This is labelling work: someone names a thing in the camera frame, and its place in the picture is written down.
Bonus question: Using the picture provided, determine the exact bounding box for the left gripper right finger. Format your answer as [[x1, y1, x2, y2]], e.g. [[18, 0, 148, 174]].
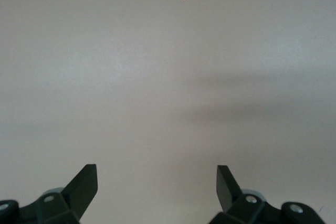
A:
[[208, 165, 326, 224]]

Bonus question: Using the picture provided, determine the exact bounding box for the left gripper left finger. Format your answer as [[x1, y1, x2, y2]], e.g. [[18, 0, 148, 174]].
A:
[[0, 164, 99, 224]]

